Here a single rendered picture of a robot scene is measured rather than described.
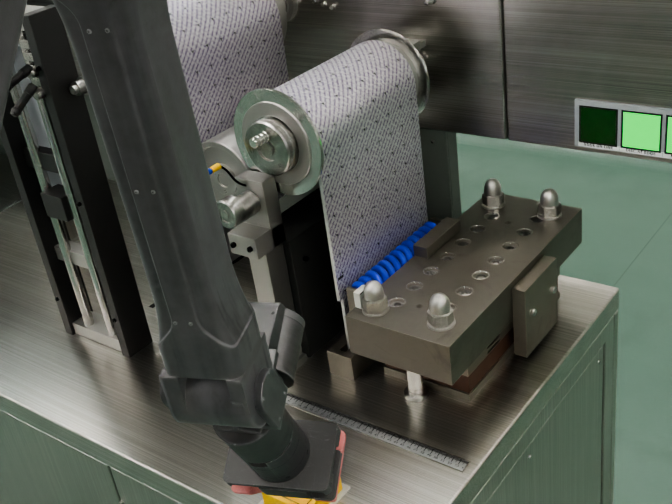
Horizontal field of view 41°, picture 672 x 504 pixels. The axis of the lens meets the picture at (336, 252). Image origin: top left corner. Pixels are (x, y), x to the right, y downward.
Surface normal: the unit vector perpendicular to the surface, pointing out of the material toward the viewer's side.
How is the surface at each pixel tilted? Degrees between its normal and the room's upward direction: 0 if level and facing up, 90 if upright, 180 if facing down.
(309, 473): 30
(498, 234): 0
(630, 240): 0
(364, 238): 90
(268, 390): 90
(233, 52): 92
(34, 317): 0
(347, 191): 90
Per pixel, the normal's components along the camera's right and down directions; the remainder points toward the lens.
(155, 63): 0.94, 0.04
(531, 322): 0.80, 0.20
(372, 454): -0.13, -0.87
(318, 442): -0.23, -0.51
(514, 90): -0.59, 0.46
